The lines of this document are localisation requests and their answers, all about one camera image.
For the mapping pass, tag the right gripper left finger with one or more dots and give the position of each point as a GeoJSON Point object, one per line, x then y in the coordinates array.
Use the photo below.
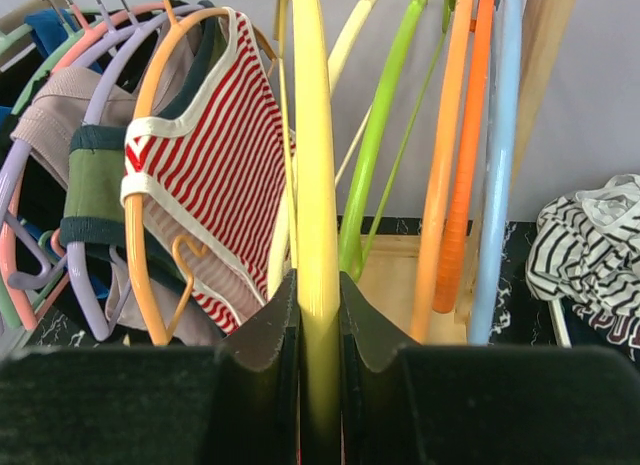
{"type": "Point", "coordinates": [231, 403]}

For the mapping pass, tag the mauve pink top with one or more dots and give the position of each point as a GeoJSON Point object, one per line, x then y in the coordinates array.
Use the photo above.
{"type": "Point", "coordinates": [87, 161]}

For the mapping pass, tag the yellow plastic hanger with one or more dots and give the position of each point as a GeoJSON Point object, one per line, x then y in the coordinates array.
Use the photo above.
{"type": "Point", "coordinates": [318, 290]}

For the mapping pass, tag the lilac hanger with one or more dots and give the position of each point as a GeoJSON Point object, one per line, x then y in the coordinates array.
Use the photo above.
{"type": "Point", "coordinates": [30, 265]}

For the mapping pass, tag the olive green top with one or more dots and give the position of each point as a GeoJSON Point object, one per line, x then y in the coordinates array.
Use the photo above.
{"type": "Point", "coordinates": [93, 219]}

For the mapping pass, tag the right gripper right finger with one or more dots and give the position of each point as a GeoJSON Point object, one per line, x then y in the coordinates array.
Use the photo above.
{"type": "Point", "coordinates": [407, 403]}

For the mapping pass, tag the black white striped tank top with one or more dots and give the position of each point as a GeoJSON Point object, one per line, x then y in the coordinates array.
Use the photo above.
{"type": "Point", "coordinates": [587, 248]}

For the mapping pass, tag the lime green empty hanger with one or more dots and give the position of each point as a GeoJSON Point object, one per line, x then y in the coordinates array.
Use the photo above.
{"type": "Point", "coordinates": [352, 252]}

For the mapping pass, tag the white laundry basket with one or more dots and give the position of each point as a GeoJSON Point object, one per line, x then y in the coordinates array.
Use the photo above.
{"type": "Point", "coordinates": [558, 321]}

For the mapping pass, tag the light blue empty hanger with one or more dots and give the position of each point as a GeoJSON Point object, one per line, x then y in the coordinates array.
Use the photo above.
{"type": "Point", "coordinates": [504, 78]}

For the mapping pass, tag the orange empty hanger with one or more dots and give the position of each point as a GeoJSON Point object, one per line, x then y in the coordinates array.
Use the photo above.
{"type": "Point", "coordinates": [451, 256]}
{"type": "Point", "coordinates": [439, 179]}

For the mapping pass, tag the pink hanger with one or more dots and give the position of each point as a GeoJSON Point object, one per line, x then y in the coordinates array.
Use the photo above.
{"type": "Point", "coordinates": [16, 307]}

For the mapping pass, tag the purple hanger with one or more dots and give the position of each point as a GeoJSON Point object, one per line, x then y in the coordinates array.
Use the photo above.
{"type": "Point", "coordinates": [121, 307]}

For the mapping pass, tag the orange hanger with red top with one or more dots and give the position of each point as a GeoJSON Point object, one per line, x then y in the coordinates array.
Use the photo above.
{"type": "Point", "coordinates": [145, 185]}

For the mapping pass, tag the cream empty hanger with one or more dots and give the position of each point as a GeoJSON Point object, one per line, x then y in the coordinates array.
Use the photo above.
{"type": "Point", "coordinates": [283, 251]}

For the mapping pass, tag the blue top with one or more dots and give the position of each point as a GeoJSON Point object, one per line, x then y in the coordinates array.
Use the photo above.
{"type": "Point", "coordinates": [49, 29]}

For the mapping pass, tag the red white striped top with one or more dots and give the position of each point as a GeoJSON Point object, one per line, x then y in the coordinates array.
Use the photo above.
{"type": "Point", "coordinates": [220, 175]}

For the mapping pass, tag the wooden clothes rack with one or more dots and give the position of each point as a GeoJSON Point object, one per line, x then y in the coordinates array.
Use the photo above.
{"type": "Point", "coordinates": [543, 26]}

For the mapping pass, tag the navy printed shirt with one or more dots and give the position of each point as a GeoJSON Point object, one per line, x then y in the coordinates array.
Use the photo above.
{"type": "Point", "coordinates": [588, 327]}

